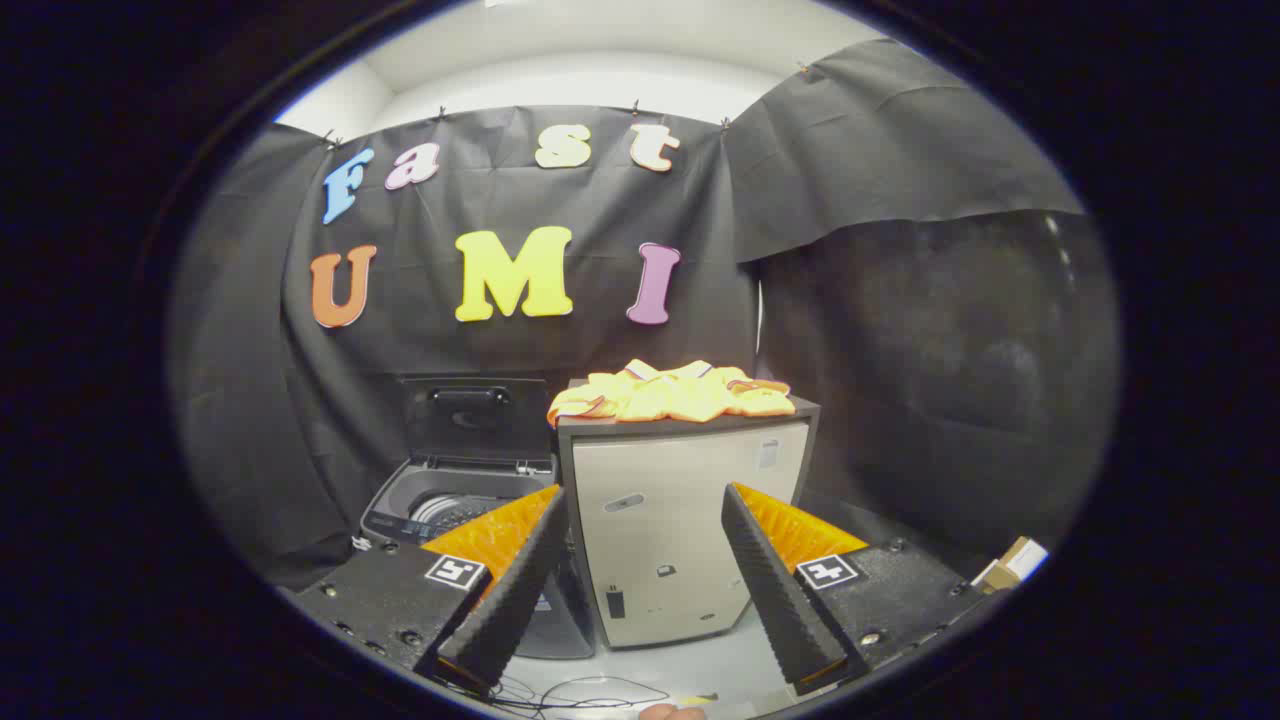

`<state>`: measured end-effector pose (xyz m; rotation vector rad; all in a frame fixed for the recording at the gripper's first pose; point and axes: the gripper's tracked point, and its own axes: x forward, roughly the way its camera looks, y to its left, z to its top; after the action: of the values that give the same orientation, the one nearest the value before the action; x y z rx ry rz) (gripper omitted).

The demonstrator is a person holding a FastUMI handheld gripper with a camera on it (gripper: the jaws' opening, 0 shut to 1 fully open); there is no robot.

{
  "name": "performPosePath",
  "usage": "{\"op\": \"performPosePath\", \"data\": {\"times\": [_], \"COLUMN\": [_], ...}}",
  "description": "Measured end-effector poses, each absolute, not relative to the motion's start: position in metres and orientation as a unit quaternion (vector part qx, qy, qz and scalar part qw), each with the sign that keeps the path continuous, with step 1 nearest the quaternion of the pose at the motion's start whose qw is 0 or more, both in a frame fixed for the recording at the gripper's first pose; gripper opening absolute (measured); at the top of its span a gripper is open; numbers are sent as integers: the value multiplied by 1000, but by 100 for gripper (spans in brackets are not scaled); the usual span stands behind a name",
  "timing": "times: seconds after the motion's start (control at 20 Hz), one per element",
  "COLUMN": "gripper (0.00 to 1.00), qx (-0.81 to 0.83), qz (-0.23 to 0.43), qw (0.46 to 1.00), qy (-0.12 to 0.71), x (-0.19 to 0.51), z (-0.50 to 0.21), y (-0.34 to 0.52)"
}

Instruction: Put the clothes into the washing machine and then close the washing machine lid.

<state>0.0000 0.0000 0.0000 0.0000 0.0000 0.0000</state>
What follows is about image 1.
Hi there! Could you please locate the grey washing machine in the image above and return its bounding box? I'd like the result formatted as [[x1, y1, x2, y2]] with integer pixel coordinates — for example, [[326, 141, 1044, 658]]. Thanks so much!
[[358, 452, 598, 661]]

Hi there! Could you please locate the orange yellow shirt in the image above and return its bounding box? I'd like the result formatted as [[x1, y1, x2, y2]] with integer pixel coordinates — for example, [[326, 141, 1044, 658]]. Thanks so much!
[[546, 358, 799, 430]]

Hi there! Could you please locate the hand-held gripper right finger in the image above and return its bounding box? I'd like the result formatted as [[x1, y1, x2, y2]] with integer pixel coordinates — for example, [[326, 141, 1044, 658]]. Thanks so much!
[[720, 482, 986, 698]]

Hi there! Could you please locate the dark washing machine lid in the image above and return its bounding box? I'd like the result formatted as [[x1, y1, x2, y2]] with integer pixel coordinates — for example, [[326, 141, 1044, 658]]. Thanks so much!
[[397, 374, 557, 464]]

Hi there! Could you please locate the black backdrop cloth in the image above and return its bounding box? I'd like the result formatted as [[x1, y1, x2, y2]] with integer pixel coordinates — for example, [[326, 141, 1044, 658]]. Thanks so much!
[[168, 38, 1123, 593]]

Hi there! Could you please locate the cardboard box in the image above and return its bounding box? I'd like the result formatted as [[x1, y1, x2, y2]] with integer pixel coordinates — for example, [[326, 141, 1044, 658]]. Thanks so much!
[[970, 535, 1050, 597]]

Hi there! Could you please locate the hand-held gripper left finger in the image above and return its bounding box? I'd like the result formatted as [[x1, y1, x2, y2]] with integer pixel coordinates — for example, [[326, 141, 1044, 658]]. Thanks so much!
[[283, 484, 569, 699]]

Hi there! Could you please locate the beige cabinet with grey top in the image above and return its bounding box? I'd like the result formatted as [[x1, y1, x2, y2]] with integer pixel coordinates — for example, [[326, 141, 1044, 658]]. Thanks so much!
[[554, 378, 822, 651]]

